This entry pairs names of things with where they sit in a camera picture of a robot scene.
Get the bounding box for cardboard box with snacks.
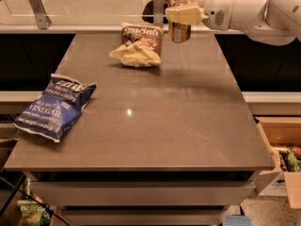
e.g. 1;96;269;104
255;117;301;209

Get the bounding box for brown sea salt chip bag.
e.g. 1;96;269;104
109;23;163;68

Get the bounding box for orange soda can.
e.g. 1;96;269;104
167;0;193;44

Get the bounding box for metal railing bracket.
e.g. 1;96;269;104
28;0;52;29
153;0;165;27

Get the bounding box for blue mesh object on floor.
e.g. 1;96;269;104
222;215;252;226

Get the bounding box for black office chair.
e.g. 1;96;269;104
142;0;168;24

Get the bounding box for left metal railing bracket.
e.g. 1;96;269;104
28;0;52;29

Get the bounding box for upper cabinet drawer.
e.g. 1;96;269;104
31;182;255;206

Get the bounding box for lower cabinet drawer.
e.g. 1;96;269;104
61;209;227;226

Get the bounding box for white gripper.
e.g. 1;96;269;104
165;0;235;30

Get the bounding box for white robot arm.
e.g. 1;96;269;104
166;0;301;46

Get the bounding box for green chip bag on floor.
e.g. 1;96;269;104
17;200;52;226

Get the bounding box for middle metal railing bracket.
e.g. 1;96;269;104
153;0;165;27

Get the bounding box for black cable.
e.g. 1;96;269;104
0;175;71;226

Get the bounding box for cabinet drawer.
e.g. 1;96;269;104
61;209;227;226
31;182;255;206

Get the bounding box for blue salt vinegar chip bag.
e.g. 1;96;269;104
13;73;97;143

